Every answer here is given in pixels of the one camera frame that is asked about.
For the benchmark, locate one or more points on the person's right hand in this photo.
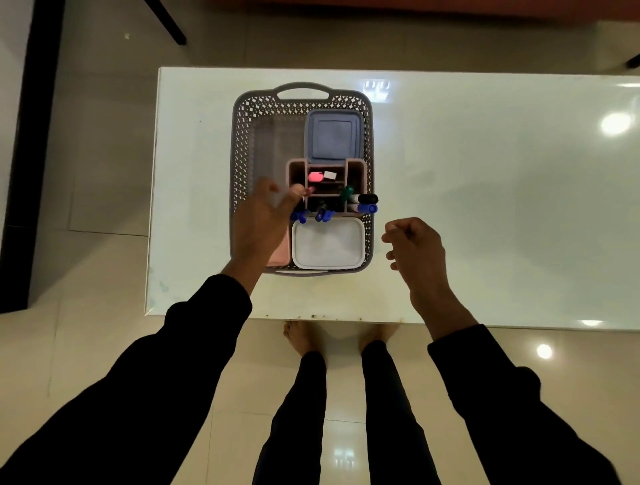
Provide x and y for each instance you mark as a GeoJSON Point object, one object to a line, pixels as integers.
{"type": "Point", "coordinates": [422, 255]}

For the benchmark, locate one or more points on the person's left hand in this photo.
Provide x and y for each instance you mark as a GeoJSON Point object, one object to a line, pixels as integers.
{"type": "Point", "coordinates": [257, 230]}

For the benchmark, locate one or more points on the person's left thumb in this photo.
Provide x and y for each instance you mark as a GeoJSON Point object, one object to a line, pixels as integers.
{"type": "Point", "coordinates": [297, 195]}

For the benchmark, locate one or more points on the person's right fingers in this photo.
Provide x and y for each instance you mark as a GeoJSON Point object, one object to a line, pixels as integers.
{"type": "Point", "coordinates": [397, 235]}

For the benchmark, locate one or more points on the person's right forearm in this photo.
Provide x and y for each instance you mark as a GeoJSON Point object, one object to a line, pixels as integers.
{"type": "Point", "coordinates": [500, 399]}

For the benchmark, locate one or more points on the person's left forearm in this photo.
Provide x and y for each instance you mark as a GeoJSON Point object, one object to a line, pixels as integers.
{"type": "Point", "coordinates": [150, 379]}

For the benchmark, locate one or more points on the blue capped marker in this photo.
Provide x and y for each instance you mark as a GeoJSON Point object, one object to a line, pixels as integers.
{"type": "Point", "coordinates": [324, 216]}
{"type": "Point", "coordinates": [299, 216]}
{"type": "Point", "coordinates": [367, 208]}

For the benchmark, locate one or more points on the pink eraser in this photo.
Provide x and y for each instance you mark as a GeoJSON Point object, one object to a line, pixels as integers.
{"type": "Point", "coordinates": [315, 177]}

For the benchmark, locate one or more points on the black capped marker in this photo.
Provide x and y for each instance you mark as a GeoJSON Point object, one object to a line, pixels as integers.
{"type": "Point", "coordinates": [367, 199]}

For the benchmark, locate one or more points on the green capped marker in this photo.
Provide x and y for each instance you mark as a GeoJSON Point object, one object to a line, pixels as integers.
{"type": "Point", "coordinates": [346, 193]}

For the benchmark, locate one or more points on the white lidded plastic container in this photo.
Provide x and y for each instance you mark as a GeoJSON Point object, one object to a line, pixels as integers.
{"type": "Point", "coordinates": [327, 245]}

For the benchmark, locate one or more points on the pink plastic container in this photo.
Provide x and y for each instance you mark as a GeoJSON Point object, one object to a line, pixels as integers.
{"type": "Point", "coordinates": [281, 255]}

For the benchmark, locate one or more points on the pink desk organizer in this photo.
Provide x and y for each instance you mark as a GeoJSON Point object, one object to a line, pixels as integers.
{"type": "Point", "coordinates": [356, 175]}

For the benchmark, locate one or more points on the blue lidded plastic container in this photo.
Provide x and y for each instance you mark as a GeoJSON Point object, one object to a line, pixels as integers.
{"type": "Point", "coordinates": [334, 137]}

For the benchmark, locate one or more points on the grey perforated plastic basket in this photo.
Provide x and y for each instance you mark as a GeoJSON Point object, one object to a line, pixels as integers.
{"type": "Point", "coordinates": [260, 130]}

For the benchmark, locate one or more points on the person's right foot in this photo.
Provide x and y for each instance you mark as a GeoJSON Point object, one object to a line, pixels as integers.
{"type": "Point", "coordinates": [377, 335]}

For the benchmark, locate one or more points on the person's foot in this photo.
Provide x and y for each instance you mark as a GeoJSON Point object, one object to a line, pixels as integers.
{"type": "Point", "coordinates": [377, 335]}
{"type": "Point", "coordinates": [297, 337]}

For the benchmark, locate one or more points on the person's left foot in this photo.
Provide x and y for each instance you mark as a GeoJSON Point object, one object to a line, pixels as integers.
{"type": "Point", "coordinates": [297, 337]}

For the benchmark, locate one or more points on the person's right leg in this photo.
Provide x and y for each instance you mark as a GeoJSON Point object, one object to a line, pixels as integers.
{"type": "Point", "coordinates": [395, 414]}

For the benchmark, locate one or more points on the person's leg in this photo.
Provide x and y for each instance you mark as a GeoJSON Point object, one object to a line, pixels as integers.
{"type": "Point", "coordinates": [295, 424]}
{"type": "Point", "coordinates": [395, 414]}

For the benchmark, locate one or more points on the black furniture leg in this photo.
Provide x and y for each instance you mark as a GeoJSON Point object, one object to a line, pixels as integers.
{"type": "Point", "coordinates": [167, 22]}

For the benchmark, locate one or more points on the person's left leg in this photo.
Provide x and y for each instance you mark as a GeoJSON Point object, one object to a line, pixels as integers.
{"type": "Point", "coordinates": [295, 424]}

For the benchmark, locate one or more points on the brown wooden furniture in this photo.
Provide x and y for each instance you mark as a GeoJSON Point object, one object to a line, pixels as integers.
{"type": "Point", "coordinates": [450, 6]}

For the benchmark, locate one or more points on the black door frame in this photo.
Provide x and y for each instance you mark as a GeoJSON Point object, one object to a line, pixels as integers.
{"type": "Point", "coordinates": [30, 150]}

